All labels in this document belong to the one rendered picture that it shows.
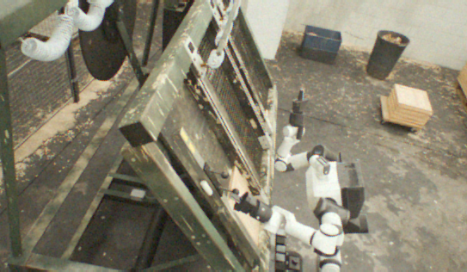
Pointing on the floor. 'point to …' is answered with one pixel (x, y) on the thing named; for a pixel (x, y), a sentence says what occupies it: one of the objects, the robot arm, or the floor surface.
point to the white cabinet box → (267, 23)
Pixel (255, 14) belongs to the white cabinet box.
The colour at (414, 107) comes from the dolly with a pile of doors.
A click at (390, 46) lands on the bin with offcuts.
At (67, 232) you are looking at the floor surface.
